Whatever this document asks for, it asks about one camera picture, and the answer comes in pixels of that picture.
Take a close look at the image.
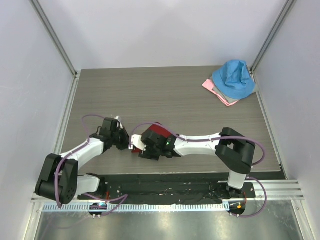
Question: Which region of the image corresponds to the red cloth napkin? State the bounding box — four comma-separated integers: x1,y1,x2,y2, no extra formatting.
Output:
129,122,181,158

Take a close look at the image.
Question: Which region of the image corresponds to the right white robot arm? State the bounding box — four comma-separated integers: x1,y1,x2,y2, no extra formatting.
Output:
130,128,256,199

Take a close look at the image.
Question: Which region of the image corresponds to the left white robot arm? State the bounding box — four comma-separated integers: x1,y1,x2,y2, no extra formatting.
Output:
35,116,129,207

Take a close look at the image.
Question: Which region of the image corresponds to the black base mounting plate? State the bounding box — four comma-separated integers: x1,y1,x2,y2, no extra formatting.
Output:
77,172,257,205

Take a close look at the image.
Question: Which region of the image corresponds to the pink folded cloth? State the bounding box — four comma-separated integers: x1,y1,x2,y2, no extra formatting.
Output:
202,79,239,107

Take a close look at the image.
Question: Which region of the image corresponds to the grey folded cloth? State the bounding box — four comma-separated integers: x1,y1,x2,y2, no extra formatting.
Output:
210,79,240,107

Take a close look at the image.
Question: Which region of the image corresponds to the blue bucket hat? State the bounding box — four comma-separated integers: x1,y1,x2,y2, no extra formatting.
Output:
211,59,256,100

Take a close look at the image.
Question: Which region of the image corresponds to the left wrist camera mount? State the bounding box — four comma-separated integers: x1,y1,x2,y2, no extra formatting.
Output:
114,116,125,130

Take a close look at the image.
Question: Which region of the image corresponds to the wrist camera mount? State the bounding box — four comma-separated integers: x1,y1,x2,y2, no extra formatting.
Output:
128,134,147,151
114,116,125,130

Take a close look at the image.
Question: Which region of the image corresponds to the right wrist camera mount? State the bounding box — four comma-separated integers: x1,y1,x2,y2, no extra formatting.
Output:
128,134,147,151

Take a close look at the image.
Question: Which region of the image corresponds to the white slotted cable duct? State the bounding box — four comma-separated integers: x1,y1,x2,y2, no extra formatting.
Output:
42,201,230,213

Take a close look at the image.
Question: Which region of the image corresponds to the left aluminium frame post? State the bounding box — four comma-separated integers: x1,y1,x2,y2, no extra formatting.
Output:
29,0,81,78

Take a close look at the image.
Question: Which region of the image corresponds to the aluminium frame post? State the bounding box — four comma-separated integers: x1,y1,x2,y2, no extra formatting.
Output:
29,0,81,78
249,0,297,73

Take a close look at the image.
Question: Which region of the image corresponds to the aluminium front rail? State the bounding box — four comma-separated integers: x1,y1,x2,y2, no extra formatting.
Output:
31,179,305,202

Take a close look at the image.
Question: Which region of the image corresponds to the right aluminium frame post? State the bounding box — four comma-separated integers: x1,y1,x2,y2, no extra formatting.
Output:
249,0,297,73

